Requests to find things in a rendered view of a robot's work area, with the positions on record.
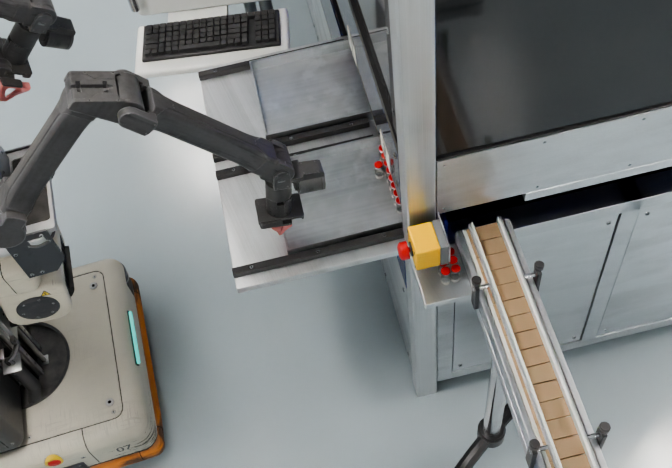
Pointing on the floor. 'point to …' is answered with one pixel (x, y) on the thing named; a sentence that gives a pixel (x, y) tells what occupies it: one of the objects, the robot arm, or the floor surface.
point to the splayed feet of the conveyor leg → (484, 442)
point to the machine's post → (415, 138)
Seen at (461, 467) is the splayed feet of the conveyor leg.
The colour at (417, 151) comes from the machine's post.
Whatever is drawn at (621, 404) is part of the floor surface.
